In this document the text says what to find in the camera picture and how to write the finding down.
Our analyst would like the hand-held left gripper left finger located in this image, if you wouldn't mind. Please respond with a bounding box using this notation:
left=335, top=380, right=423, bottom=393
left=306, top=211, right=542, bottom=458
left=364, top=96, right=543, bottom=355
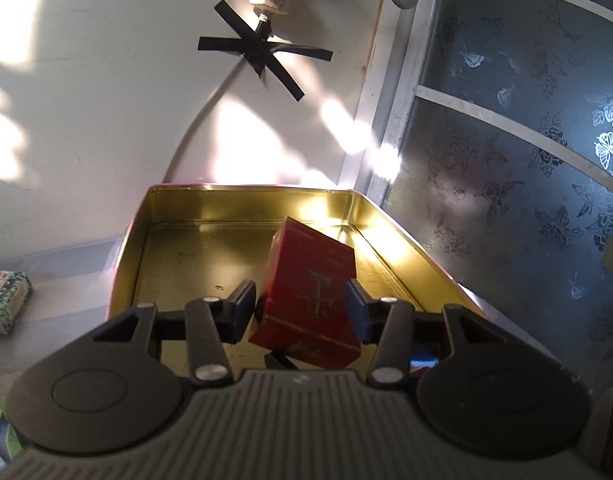
left=89, top=279, right=258, bottom=388

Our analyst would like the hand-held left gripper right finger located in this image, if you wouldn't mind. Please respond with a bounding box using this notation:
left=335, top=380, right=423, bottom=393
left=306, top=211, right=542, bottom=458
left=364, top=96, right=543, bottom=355
left=345, top=279, right=510, bottom=388

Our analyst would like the red box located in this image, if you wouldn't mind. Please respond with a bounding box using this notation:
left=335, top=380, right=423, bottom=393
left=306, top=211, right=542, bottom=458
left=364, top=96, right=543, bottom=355
left=248, top=216, right=361, bottom=370

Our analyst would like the pink biscuit tin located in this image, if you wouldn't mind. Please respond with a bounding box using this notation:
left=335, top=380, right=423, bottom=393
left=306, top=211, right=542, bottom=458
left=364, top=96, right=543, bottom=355
left=106, top=184, right=488, bottom=377

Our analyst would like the green patterned packet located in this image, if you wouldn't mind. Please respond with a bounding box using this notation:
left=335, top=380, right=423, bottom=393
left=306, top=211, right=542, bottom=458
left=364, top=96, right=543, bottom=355
left=0, top=270, right=33, bottom=336

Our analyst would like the black tape cross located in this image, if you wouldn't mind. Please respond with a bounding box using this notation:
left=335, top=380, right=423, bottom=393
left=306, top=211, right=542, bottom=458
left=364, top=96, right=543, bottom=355
left=198, top=0, right=333, bottom=102

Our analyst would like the white cable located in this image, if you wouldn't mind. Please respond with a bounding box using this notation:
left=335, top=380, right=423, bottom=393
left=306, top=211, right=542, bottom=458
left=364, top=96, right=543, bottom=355
left=161, top=57, right=248, bottom=186

